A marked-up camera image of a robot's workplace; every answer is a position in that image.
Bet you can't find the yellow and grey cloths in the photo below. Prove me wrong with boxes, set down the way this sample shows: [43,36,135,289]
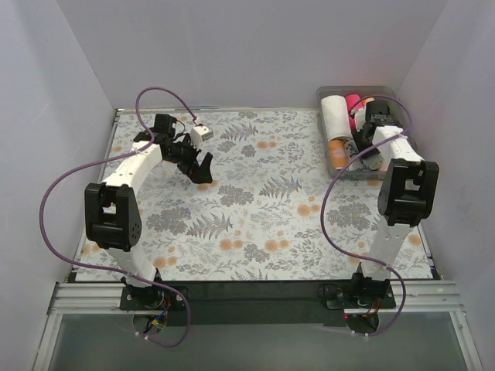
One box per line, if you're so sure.
[363,158,387,172]

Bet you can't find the blue patterned towel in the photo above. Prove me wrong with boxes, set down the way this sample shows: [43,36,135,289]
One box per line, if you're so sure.
[344,140,359,159]

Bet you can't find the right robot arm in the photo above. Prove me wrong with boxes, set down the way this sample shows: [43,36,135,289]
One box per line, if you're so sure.
[350,96,439,308]

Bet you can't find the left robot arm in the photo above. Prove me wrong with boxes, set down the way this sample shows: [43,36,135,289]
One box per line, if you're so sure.
[84,114,213,309]

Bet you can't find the clear plastic bin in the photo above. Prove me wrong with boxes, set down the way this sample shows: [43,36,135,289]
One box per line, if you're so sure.
[316,86,424,180]

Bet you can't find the orange rolled towel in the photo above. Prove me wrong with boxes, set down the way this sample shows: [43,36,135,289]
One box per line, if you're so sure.
[328,138,349,170]

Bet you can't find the white rolled towel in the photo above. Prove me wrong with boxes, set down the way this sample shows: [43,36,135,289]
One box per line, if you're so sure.
[320,95,352,141]

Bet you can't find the hot pink rolled towel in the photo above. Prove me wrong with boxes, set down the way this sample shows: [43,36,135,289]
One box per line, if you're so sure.
[345,94,364,131]

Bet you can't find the floral table mat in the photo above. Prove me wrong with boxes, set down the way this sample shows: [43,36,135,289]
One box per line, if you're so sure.
[75,110,434,282]

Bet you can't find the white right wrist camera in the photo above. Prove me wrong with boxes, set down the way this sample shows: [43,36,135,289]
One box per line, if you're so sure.
[350,107,366,131]

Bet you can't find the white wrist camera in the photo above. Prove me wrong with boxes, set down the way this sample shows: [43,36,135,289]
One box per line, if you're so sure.
[189,124,214,148]
[350,107,366,131]

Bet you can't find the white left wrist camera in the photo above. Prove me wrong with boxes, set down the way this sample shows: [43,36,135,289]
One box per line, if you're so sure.
[189,124,214,148]

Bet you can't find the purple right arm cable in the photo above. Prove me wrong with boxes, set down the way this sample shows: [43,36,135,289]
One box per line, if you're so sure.
[319,95,413,338]

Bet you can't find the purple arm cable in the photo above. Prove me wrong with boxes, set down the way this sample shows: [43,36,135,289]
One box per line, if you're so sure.
[38,87,200,348]
[319,95,413,338]

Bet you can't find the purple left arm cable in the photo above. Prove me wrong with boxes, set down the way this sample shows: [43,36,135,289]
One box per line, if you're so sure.
[38,87,200,348]

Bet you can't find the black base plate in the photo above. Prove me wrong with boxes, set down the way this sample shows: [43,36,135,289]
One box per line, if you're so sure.
[119,281,397,328]

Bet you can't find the aluminium frame rail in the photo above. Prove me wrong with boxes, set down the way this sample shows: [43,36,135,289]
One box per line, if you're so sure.
[49,280,463,314]

